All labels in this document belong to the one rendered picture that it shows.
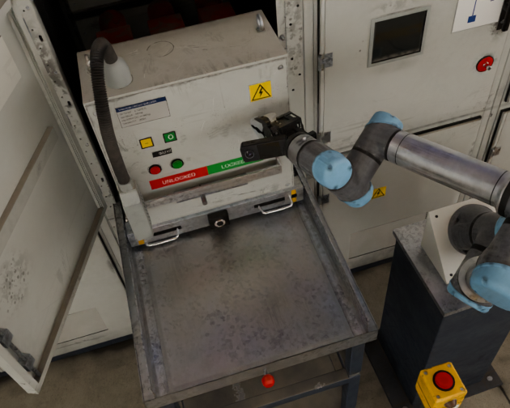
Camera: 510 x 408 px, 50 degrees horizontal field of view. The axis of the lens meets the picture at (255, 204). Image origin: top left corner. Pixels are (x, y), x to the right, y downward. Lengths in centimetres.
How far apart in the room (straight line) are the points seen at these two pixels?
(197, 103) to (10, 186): 48
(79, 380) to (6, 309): 114
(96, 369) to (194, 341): 108
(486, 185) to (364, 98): 73
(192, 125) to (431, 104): 88
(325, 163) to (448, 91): 88
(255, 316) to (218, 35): 74
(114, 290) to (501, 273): 149
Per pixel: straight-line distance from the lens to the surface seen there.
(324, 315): 151
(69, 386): 254
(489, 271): 109
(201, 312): 154
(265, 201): 166
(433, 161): 120
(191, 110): 138
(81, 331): 240
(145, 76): 137
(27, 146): 148
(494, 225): 153
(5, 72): 136
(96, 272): 209
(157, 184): 152
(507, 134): 229
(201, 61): 137
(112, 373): 249
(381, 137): 126
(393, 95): 185
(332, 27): 160
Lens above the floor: 217
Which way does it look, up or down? 49 degrees down
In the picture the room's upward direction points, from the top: 8 degrees counter-clockwise
